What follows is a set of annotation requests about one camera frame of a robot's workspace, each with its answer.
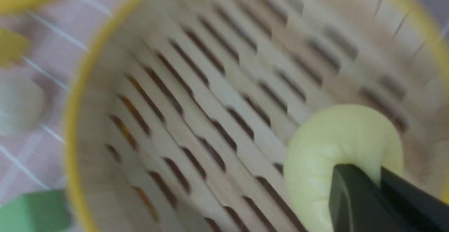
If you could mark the pink checkered tablecloth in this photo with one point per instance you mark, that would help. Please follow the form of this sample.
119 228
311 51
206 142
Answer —
42 67

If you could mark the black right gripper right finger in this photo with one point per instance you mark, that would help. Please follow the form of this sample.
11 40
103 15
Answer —
420 210

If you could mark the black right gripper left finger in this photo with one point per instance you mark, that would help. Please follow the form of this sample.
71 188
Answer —
357 204

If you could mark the green cube block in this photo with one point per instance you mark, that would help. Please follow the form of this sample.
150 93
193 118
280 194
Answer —
42 211

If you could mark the yellow bamboo steamer tray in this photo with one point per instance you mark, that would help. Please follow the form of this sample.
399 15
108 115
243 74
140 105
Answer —
181 113

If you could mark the white bun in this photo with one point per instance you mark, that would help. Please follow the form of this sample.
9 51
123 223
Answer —
22 103

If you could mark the yellow cube block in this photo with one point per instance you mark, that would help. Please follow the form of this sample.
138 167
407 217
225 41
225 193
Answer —
12 47

